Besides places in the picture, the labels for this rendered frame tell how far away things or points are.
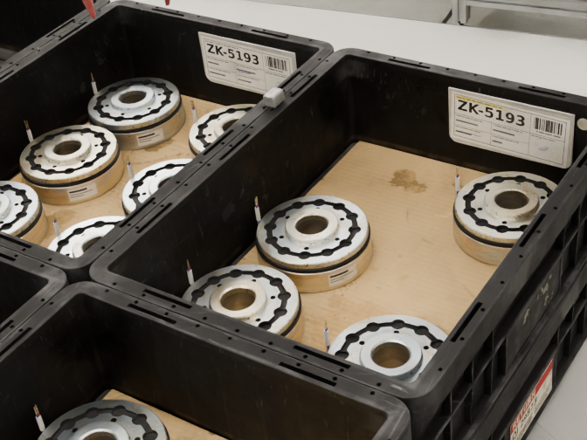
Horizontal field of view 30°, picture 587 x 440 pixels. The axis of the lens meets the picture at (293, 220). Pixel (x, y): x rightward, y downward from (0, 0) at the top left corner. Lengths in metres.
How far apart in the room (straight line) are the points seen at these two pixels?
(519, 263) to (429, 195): 0.26
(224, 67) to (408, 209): 0.29
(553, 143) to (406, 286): 0.20
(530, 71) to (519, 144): 0.47
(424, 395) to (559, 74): 0.85
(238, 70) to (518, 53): 0.50
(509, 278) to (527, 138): 0.26
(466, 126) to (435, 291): 0.19
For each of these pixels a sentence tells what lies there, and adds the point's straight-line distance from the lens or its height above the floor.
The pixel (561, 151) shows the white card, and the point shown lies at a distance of 1.04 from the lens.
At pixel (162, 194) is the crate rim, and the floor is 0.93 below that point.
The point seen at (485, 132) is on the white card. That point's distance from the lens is 1.07.
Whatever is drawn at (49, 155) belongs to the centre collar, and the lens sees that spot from 1.14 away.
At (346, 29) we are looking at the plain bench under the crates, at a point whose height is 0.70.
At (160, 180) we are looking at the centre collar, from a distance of 1.07.
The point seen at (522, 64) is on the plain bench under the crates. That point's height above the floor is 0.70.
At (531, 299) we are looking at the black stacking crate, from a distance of 0.89.
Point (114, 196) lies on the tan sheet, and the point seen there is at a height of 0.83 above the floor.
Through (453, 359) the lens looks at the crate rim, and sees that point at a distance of 0.75.
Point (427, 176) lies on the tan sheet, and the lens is 1.09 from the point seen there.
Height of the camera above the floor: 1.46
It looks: 37 degrees down
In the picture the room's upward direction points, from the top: 7 degrees counter-clockwise
